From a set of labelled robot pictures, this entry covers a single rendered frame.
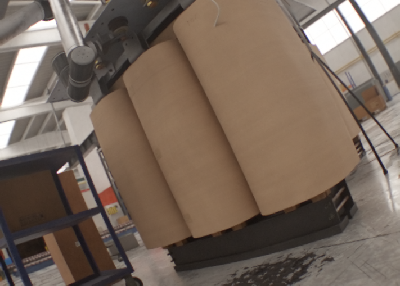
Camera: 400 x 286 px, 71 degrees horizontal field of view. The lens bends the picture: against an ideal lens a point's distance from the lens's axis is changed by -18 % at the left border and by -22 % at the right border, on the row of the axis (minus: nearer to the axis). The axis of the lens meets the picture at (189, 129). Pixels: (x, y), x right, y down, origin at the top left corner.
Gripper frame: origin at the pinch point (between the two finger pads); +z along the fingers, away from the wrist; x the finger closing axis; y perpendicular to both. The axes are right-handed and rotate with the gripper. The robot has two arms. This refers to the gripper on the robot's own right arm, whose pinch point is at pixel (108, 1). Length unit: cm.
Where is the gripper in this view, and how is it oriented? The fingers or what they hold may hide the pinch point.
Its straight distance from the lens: 188.8
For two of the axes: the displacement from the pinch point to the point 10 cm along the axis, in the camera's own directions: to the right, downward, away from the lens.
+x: -8.1, 2.7, -5.2
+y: -4.1, 3.6, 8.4
